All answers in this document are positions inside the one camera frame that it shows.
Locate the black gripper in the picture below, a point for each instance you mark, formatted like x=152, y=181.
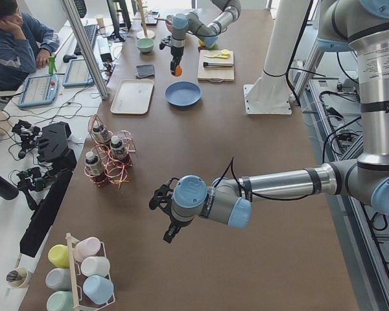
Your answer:
x=174, y=224
x=176, y=52

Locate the orange tangerine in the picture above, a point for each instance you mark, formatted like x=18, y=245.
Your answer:
x=178, y=71

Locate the blue plate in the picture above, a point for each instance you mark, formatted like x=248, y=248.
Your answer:
x=183, y=94

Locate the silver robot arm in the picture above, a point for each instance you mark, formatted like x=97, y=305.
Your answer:
x=362, y=26
x=191, y=23

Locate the grey folded cloth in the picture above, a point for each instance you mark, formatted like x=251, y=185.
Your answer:
x=144, y=71

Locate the steel cylinder black cap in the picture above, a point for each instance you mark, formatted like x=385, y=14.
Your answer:
x=217, y=65

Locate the yellow plastic knife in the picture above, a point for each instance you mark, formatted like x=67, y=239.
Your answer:
x=219, y=57

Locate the mint green bowl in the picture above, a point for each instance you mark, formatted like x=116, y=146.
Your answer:
x=145, y=45

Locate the bamboo cutting board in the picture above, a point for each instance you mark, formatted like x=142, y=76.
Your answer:
x=215, y=74

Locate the pink bowl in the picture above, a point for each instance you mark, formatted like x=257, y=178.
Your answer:
x=168, y=22

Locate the wooden stand round base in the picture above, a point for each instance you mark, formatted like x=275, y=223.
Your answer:
x=145, y=33

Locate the thin lemon slice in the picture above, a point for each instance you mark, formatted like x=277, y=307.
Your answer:
x=214, y=54

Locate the cream rabbit tray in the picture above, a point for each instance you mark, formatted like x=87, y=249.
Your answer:
x=132, y=97

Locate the cream white cup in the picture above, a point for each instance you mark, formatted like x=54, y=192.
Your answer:
x=95, y=266

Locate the pink cup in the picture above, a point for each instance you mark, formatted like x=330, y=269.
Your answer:
x=86, y=248

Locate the top tea bottle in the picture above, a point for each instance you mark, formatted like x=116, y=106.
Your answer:
x=118, y=150

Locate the tea bottle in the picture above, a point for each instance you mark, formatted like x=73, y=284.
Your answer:
x=95, y=170
x=101, y=134
x=118, y=150

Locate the right teach pendant tablet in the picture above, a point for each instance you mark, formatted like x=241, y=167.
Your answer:
x=77, y=74

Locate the teach pendant tablet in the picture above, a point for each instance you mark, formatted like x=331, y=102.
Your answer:
x=77, y=74
x=38, y=91

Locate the light blue cup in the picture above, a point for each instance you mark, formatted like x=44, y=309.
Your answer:
x=98, y=289

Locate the lower left tea bottle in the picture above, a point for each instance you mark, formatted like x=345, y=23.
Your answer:
x=101, y=134

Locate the lower right tea bottle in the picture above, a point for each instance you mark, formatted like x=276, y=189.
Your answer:
x=95, y=170

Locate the yellow cup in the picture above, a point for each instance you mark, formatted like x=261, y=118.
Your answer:
x=58, y=256

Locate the grey cup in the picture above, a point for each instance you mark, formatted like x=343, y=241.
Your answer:
x=59, y=279

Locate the mint green cup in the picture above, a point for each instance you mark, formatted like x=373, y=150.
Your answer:
x=60, y=301

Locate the left teach pendant tablet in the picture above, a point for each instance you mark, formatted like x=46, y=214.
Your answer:
x=38, y=91

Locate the seated person blue hoodie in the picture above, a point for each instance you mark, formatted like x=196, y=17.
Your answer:
x=25, y=45

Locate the paper cup with utensils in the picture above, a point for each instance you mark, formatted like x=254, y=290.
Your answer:
x=18, y=278

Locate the black water bottle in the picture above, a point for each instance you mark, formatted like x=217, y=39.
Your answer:
x=7, y=190

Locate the copper wire bottle rack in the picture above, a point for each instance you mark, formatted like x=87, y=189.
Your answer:
x=116, y=170

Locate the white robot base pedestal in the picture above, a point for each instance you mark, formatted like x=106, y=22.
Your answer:
x=269, y=95

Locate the white wire cup rack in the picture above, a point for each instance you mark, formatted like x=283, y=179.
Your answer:
x=80, y=300

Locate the aluminium frame post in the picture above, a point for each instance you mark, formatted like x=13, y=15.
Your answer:
x=87, y=52

